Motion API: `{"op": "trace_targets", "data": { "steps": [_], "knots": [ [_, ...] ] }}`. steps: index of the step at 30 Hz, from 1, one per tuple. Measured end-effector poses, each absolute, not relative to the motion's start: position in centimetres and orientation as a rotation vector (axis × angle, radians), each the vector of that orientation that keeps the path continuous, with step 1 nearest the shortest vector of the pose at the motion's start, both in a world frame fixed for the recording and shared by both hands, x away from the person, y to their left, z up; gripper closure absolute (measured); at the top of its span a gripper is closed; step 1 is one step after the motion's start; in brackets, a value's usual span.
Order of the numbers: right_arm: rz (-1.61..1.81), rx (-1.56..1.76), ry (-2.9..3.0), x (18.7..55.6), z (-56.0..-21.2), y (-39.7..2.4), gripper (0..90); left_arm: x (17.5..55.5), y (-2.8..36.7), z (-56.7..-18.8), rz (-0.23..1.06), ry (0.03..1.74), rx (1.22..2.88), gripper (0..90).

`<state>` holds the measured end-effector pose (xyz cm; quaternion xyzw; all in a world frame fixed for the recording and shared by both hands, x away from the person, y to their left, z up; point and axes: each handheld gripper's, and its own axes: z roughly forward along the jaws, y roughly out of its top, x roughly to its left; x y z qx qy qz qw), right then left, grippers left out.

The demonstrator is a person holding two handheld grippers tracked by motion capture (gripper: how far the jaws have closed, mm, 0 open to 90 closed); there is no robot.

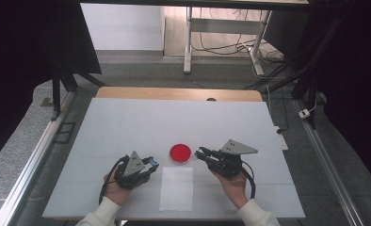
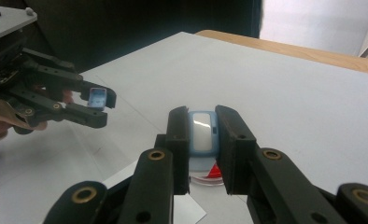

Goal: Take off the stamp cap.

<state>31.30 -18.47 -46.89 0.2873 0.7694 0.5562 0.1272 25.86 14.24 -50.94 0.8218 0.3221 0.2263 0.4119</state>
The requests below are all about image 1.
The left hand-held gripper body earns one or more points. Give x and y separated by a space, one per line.
133 166

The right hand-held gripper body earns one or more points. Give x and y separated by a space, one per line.
229 163

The blue stamp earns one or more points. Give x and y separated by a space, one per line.
154 162

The red round ink pad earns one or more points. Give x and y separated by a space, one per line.
180 153

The person's right hand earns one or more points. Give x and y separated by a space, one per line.
235 190

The person's left hand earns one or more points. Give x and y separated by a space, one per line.
114 193

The white paper sheet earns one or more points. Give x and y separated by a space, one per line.
176 191

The white table cover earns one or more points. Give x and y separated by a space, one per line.
142 125

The wooden table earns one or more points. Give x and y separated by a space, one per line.
174 93

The white plug adapter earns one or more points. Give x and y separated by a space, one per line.
304 113

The black tripod stand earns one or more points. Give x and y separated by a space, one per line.
56 94

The black metal stand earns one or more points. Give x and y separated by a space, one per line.
303 88

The black curtain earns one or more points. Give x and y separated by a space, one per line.
17 62
356 78

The aluminium floor rail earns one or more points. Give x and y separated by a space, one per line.
328 163
26 175

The white desk frame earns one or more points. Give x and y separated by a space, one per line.
224 25

